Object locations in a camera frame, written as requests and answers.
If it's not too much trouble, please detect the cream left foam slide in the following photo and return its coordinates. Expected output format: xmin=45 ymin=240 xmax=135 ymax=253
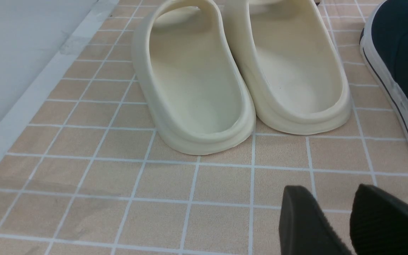
xmin=131 ymin=0 xmax=256 ymax=155

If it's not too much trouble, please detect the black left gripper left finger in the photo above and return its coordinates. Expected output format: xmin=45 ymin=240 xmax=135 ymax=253
xmin=279 ymin=186 xmax=352 ymax=255

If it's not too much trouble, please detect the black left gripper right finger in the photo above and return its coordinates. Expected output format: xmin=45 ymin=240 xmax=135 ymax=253
xmin=350 ymin=184 xmax=408 ymax=255

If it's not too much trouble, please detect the cream foam slide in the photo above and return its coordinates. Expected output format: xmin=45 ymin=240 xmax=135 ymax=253
xmin=131 ymin=0 xmax=256 ymax=155
xmin=222 ymin=0 xmax=352 ymax=135

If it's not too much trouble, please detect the navy slip-on sneaker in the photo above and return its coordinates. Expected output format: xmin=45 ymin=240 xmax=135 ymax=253
xmin=359 ymin=0 xmax=408 ymax=142

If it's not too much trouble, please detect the cream right foam slide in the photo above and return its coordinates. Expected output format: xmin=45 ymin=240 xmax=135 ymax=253
xmin=222 ymin=0 xmax=352 ymax=135

